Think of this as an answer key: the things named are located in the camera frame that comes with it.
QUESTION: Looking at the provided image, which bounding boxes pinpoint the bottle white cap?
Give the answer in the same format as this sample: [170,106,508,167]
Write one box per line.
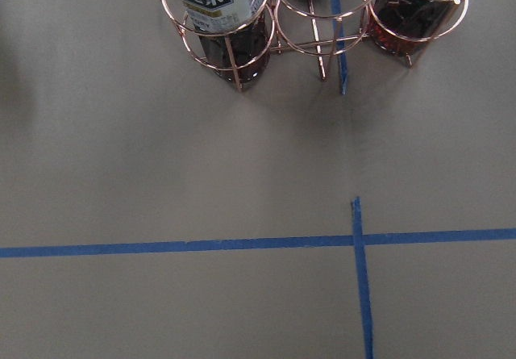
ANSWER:
[182,0,268,83]
[369,0,453,56]

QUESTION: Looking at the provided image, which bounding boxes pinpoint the bottle white cap right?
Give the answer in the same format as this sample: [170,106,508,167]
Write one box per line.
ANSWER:
[182,0,268,83]

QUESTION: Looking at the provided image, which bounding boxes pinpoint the bottle white cap left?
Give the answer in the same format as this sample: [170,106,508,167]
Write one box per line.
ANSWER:
[369,0,453,56]

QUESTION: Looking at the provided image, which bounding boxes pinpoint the copper wire bottle rack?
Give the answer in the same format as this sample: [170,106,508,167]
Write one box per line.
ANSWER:
[160,0,469,89]

